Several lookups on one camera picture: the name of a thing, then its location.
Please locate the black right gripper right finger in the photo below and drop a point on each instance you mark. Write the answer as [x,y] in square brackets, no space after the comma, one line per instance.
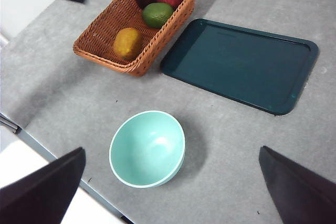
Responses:
[302,195]

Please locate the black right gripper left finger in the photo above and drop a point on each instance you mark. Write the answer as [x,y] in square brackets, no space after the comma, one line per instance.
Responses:
[39,197]

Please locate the brown-yellow kiwi fruit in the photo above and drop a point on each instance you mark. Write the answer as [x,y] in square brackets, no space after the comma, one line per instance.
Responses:
[128,43]

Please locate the teal ribbed bowl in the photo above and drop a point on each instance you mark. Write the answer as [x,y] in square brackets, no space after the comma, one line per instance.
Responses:
[147,150]

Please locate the brown wicker basket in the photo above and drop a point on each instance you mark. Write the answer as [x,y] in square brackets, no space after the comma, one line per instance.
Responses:
[105,32]

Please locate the green avocado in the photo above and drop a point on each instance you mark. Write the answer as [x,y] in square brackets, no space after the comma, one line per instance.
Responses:
[157,15]

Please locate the dark green plastic tray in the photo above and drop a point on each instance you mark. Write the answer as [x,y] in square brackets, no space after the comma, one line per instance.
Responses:
[236,64]

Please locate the grey metal frame rail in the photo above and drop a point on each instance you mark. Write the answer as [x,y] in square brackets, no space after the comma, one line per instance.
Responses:
[8,123]

